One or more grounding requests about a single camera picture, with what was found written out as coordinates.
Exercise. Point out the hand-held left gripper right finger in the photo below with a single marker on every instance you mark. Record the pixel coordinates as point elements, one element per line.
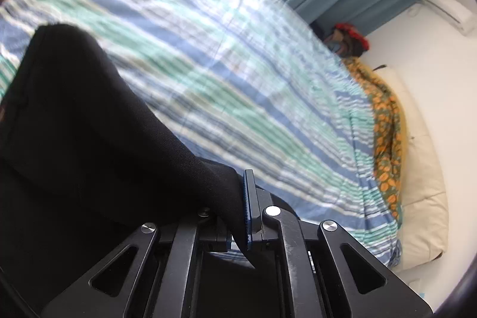
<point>249,210</point>

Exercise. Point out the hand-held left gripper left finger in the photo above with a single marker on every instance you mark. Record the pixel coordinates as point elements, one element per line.
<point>186,247</point>

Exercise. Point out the black pants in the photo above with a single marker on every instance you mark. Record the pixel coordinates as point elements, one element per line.
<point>74,117</point>

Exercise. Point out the striped bed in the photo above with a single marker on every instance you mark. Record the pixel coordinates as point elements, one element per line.
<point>223,61</point>

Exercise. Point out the orange floral quilt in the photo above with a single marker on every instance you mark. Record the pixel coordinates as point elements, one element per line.
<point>387,139</point>

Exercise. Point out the red and dark clothes pile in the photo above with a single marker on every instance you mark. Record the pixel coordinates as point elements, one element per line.
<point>348,40</point>

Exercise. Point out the white air conditioner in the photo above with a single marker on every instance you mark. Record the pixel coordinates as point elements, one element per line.
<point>447,8</point>

